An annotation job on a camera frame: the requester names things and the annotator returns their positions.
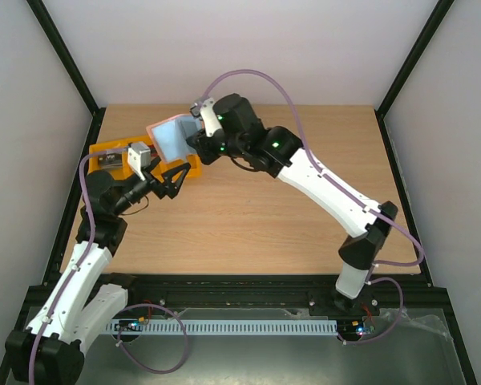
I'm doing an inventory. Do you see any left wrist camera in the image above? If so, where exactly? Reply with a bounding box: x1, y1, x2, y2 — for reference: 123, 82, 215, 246
127, 142, 151, 180

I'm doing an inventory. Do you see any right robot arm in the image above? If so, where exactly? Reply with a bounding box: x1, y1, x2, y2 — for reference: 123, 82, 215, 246
186, 94, 398, 314

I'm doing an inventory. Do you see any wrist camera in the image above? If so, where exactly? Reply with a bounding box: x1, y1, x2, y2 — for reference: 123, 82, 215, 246
127, 142, 151, 180
190, 96, 222, 137

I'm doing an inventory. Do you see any right black frame post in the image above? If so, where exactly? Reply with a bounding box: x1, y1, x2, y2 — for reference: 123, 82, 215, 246
375, 0, 456, 117

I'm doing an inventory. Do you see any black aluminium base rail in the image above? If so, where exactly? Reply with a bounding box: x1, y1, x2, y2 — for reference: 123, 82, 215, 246
22, 274, 454, 318

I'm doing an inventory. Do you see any white slotted cable duct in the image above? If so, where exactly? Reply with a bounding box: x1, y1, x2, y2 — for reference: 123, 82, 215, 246
102, 319, 338, 336

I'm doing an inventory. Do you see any yellow bin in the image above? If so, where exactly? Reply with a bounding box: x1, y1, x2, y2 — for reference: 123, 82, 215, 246
88, 139, 133, 180
158, 154, 202, 178
123, 136, 161, 181

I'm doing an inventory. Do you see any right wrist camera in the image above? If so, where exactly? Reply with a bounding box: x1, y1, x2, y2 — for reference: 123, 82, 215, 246
190, 96, 222, 137

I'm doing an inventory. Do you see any left yellow bin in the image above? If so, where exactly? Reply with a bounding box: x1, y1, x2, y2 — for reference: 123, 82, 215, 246
88, 139, 133, 180

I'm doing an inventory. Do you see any right yellow bin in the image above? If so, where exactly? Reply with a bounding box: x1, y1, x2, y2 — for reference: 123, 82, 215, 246
158, 154, 202, 178

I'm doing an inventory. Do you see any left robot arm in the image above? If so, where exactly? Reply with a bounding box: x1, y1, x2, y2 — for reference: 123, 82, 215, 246
5, 157, 191, 384

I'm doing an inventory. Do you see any tan leather card holder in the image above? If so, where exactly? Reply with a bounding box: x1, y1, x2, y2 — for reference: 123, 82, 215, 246
146, 114, 201, 164

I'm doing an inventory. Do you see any middle yellow bin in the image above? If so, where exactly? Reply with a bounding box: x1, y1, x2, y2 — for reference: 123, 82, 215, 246
123, 136, 161, 181

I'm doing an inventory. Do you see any left black frame post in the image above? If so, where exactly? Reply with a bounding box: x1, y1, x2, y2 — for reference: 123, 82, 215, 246
26, 0, 105, 117

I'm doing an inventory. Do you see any black frame post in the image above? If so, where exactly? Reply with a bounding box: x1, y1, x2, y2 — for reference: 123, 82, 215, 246
375, 0, 456, 117
26, 0, 105, 117

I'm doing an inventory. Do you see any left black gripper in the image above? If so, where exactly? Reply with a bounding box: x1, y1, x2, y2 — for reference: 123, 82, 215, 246
112, 145, 192, 217

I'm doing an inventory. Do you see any black card stack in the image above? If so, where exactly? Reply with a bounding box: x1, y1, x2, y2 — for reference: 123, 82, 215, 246
97, 152, 123, 169

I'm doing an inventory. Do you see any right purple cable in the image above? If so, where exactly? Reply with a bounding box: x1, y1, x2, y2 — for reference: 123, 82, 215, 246
200, 69, 426, 347

